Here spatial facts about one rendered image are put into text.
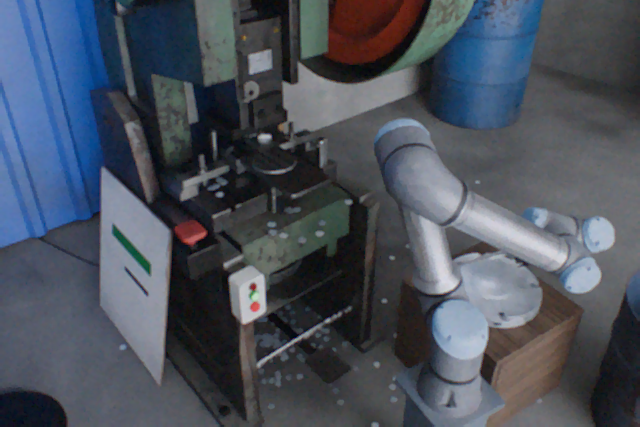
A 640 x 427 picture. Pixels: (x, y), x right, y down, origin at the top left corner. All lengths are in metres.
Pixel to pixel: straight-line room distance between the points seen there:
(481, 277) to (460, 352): 0.61
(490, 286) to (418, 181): 0.86
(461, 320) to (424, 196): 0.36
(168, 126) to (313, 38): 0.51
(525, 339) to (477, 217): 0.74
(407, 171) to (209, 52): 0.58
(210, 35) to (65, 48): 1.30
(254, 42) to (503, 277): 1.04
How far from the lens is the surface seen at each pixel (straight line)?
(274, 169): 1.58
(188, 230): 1.41
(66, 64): 2.62
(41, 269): 2.70
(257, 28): 1.50
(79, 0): 2.57
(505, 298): 1.83
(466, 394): 1.40
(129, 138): 1.80
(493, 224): 1.12
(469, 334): 1.29
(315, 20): 1.56
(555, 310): 1.90
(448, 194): 1.05
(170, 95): 1.72
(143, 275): 1.97
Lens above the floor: 1.58
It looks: 32 degrees down
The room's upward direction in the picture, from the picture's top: straight up
